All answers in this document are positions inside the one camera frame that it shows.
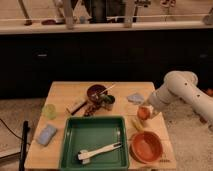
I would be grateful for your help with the blue sponge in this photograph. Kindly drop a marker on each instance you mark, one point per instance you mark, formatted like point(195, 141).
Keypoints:
point(46, 135)

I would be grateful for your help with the dark green cup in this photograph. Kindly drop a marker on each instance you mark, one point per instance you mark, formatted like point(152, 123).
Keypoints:
point(108, 102)

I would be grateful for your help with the white spatula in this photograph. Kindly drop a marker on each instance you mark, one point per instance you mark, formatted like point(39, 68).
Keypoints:
point(84, 154)

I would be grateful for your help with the green plastic tray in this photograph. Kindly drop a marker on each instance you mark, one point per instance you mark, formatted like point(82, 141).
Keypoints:
point(91, 133)

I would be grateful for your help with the orange apple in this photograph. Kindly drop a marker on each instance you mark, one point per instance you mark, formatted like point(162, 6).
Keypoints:
point(143, 113)

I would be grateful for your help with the dark brown bowl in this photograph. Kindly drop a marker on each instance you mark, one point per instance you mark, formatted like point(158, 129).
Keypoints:
point(93, 93)

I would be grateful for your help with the wooden stick utensil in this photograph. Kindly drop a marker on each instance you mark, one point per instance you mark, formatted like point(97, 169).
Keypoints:
point(110, 87)

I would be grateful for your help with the black chair frame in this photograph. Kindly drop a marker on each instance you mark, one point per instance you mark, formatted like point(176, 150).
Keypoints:
point(23, 146)

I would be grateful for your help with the blue cloth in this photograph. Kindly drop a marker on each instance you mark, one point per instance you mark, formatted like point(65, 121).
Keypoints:
point(135, 98)

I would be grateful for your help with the yellow banana toy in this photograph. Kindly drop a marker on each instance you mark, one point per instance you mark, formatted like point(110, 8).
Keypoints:
point(137, 125)

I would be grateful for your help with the red bowl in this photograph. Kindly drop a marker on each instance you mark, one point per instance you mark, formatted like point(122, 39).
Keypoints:
point(146, 147)

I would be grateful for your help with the green translucent cup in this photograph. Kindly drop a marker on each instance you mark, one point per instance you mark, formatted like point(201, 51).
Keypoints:
point(49, 111)

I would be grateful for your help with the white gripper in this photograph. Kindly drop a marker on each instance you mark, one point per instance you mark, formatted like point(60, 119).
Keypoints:
point(153, 112)

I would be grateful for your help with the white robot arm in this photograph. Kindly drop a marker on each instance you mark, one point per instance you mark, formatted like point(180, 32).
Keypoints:
point(182, 85)

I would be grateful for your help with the dark brown food item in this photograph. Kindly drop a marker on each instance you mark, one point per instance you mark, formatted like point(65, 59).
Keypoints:
point(90, 110)

